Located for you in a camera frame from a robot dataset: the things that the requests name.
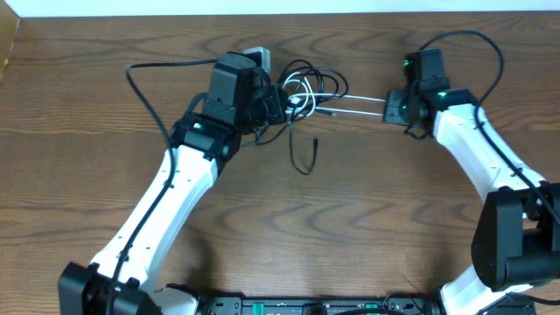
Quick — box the black USB cable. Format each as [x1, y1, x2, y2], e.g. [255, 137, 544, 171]
[244, 59, 350, 177]

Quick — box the white USB cable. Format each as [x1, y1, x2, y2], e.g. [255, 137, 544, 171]
[282, 71, 387, 119]

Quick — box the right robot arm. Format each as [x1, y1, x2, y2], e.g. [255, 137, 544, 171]
[383, 49, 559, 314]

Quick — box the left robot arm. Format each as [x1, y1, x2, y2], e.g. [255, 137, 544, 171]
[58, 46, 287, 314]

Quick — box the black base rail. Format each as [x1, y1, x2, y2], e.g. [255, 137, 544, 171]
[195, 295, 445, 315]

